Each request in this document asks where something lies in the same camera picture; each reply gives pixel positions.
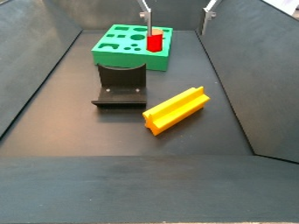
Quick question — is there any yellow star-profile bar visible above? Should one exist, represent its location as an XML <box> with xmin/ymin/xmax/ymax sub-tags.
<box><xmin>143</xmin><ymin>87</ymin><xmax>211</xmax><ymax>136</ymax></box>

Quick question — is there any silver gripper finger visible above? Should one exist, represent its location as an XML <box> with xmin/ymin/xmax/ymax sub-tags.
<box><xmin>200</xmin><ymin>0</ymin><xmax>222</xmax><ymax>34</ymax></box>
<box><xmin>136</xmin><ymin>0</ymin><xmax>152</xmax><ymax>36</ymax></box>

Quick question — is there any green foam shape board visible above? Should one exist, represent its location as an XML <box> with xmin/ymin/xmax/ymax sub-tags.
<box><xmin>91</xmin><ymin>24</ymin><xmax>174</xmax><ymax>71</ymax></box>

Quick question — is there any black curved fixture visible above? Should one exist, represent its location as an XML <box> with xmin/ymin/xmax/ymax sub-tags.
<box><xmin>91</xmin><ymin>64</ymin><xmax>147</xmax><ymax>107</ymax></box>

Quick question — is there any red hexagonal peg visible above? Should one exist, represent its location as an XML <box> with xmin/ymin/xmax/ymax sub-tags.
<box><xmin>147</xmin><ymin>29</ymin><xmax>164</xmax><ymax>53</ymax></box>

